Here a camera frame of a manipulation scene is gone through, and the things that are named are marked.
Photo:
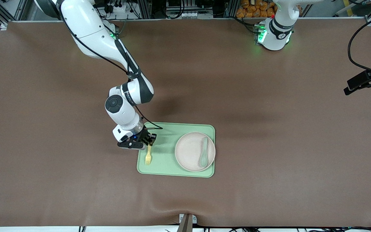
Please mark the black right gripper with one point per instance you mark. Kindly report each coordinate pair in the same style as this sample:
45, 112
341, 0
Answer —
144, 134

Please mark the yellow plastic fork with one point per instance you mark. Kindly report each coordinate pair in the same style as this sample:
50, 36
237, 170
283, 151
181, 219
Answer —
148, 156

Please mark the beige round plate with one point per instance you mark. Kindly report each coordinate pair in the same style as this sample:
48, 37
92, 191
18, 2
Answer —
188, 151

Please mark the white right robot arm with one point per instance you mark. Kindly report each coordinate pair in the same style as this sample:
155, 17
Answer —
85, 32

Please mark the light green rectangular tray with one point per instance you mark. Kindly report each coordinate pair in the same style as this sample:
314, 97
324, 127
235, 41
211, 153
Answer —
163, 154

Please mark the green plastic spoon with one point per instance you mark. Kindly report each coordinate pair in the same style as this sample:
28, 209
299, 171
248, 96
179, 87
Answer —
203, 159

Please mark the brown table mat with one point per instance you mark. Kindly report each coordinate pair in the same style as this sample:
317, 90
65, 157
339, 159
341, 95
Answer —
76, 177

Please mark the white connector strip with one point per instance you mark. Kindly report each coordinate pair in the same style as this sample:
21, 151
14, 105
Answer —
185, 14

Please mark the orange snack packets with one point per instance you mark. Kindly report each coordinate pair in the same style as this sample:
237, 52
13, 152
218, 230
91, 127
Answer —
246, 9

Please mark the white power strip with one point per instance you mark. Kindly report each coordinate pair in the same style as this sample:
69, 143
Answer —
119, 9

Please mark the metal bracket mount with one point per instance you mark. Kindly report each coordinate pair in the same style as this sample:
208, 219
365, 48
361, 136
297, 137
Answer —
187, 220

